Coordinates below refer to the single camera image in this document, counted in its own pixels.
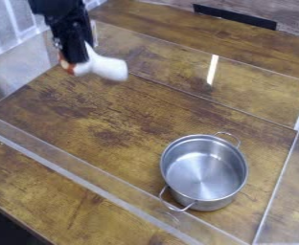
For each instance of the silver metal pot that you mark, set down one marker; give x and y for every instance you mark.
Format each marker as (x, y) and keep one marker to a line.
(205, 171)

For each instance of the white plush mushroom red cap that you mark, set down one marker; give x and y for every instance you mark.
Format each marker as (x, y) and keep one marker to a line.
(106, 67)

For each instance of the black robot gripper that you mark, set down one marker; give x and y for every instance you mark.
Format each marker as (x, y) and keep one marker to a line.
(68, 21)

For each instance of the clear acrylic triangle bracket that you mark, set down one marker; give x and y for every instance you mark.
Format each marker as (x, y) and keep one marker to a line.
(92, 34)

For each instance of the black bar on table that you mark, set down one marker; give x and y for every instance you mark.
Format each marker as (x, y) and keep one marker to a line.
(238, 17)

